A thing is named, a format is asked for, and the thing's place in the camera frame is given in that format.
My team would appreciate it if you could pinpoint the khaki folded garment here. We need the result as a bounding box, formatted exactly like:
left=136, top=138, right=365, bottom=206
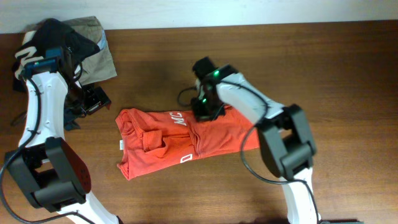
left=64, top=16, right=117, bottom=85

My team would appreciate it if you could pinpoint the black white striped garment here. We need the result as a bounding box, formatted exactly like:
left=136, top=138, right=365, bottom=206
left=12, top=18, right=100, bottom=80

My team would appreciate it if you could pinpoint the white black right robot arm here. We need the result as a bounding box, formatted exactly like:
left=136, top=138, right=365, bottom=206
left=192, top=62, right=321, bottom=223

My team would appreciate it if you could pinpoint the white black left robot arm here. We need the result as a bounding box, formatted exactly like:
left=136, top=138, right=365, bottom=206
left=1, top=47, right=121, bottom=223

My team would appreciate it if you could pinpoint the red orange t-shirt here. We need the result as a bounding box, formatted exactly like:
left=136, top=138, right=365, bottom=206
left=116, top=106, right=252, bottom=180

